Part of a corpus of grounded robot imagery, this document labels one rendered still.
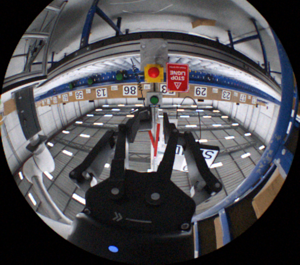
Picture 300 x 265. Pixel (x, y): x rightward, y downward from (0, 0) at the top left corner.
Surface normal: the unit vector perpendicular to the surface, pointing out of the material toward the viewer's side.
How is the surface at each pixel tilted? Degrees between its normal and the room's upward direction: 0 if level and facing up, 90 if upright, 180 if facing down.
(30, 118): 90
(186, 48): 90
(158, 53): 90
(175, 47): 90
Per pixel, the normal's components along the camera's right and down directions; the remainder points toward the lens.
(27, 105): 0.99, 0.02
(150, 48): -0.07, 0.35
